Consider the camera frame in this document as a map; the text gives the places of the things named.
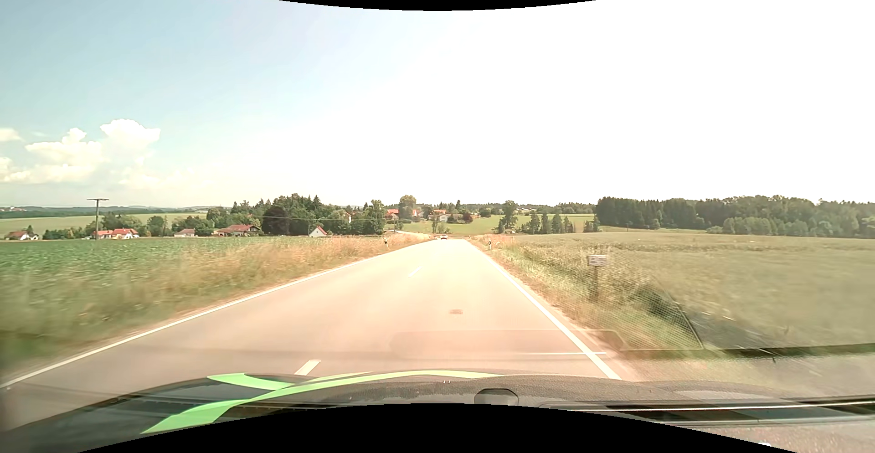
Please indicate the group of village buildings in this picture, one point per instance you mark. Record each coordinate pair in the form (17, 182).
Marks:
(424, 214)

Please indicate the green meadow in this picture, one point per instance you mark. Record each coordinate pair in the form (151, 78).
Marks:
(492, 223)

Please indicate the grey asphalt road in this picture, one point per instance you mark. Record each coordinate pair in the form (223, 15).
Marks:
(437, 289)

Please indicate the group of trees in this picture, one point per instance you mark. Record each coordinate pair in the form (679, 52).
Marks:
(294, 215)
(540, 222)

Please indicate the white house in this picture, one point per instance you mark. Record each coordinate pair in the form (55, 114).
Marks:
(317, 232)

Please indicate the grass verge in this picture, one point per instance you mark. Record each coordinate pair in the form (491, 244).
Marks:
(205, 279)
(547, 268)

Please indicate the road markings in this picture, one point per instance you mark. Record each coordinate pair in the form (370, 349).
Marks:
(547, 315)

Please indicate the car's own bonnet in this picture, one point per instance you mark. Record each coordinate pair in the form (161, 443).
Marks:
(437, 390)

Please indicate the wood of dark trees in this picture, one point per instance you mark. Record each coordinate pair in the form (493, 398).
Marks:
(738, 216)

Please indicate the group of red-roofed houses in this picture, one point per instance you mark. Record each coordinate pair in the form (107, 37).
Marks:
(116, 233)

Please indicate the mown grass field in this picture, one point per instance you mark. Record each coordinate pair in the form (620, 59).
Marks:
(765, 282)

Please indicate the wooden utility pole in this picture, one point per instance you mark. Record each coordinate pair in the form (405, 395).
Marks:
(97, 217)

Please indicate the green crop field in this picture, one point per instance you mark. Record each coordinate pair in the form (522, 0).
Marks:
(82, 255)

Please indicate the small sign on post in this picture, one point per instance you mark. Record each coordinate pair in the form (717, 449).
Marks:
(597, 261)

